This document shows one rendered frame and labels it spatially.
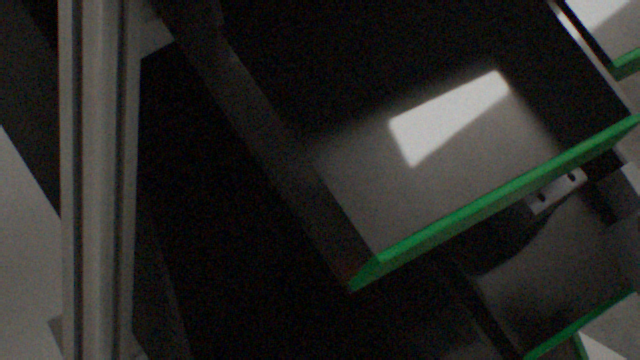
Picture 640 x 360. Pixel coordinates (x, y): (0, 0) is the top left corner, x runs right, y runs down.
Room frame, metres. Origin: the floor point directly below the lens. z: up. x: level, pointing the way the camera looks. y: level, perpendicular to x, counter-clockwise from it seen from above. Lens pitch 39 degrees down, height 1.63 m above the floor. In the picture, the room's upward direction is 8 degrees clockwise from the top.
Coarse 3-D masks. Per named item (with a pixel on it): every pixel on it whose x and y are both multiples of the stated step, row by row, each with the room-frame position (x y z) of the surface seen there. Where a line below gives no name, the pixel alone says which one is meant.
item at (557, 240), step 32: (608, 160) 0.55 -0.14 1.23; (576, 192) 0.54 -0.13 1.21; (480, 224) 0.50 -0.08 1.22; (544, 224) 0.51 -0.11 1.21; (576, 224) 0.52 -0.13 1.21; (608, 224) 0.53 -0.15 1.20; (448, 256) 0.46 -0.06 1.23; (480, 256) 0.48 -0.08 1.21; (512, 256) 0.49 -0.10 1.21; (544, 256) 0.50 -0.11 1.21; (576, 256) 0.50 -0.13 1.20; (608, 256) 0.51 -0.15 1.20; (480, 288) 0.47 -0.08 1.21; (512, 288) 0.47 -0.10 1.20; (544, 288) 0.48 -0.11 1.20; (576, 288) 0.49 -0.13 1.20; (608, 288) 0.49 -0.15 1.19; (480, 320) 0.44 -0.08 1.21; (512, 320) 0.46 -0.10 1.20; (544, 320) 0.46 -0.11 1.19; (576, 320) 0.47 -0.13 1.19; (512, 352) 0.43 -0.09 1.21; (544, 352) 0.43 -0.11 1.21
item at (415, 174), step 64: (192, 0) 0.36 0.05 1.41; (256, 0) 0.39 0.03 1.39; (320, 0) 0.40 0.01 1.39; (384, 0) 0.41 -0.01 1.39; (448, 0) 0.43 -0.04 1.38; (512, 0) 0.43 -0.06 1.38; (192, 64) 0.36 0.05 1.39; (256, 64) 0.36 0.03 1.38; (320, 64) 0.37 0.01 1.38; (384, 64) 0.39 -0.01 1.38; (448, 64) 0.40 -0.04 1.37; (512, 64) 0.41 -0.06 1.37; (576, 64) 0.41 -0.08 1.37; (256, 128) 0.33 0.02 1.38; (320, 128) 0.35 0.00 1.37; (384, 128) 0.36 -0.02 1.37; (448, 128) 0.37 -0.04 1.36; (512, 128) 0.38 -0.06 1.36; (576, 128) 0.40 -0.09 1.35; (320, 192) 0.31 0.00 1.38; (384, 192) 0.34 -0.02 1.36; (448, 192) 0.35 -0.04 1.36; (512, 192) 0.34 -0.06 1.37; (384, 256) 0.30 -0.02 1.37
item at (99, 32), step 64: (64, 0) 0.35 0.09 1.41; (128, 0) 0.35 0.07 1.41; (64, 64) 0.35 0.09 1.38; (128, 64) 0.35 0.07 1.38; (64, 128) 0.35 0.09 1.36; (128, 128) 0.35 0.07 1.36; (64, 192) 0.35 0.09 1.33; (128, 192) 0.36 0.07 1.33; (64, 256) 0.35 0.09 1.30; (128, 256) 0.36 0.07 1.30; (64, 320) 0.35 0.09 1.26; (128, 320) 0.36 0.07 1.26
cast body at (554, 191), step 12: (564, 180) 0.51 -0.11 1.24; (576, 180) 0.51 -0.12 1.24; (540, 192) 0.50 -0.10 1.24; (552, 192) 0.50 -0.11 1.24; (564, 192) 0.50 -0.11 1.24; (516, 204) 0.49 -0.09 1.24; (528, 204) 0.49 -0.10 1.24; (540, 204) 0.49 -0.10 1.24; (552, 204) 0.50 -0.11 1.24; (492, 216) 0.50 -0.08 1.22; (504, 216) 0.50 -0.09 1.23; (516, 216) 0.49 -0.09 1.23; (528, 216) 0.49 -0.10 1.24; (540, 216) 0.50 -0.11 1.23; (504, 228) 0.49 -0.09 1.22; (516, 228) 0.49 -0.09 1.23
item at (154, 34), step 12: (144, 0) 0.38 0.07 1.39; (144, 12) 0.37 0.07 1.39; (144, 24) 0.37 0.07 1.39; (156, 24) 0.37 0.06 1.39; (144, 36) 0.37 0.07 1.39; (156, 36) 0.37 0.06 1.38; (168, 36) 0.38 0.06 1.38; (144, 48) 0.37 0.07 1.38; (156, 48) 0.37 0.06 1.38; (132, 336) 0.38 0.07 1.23; (132, 348) 0.37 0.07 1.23
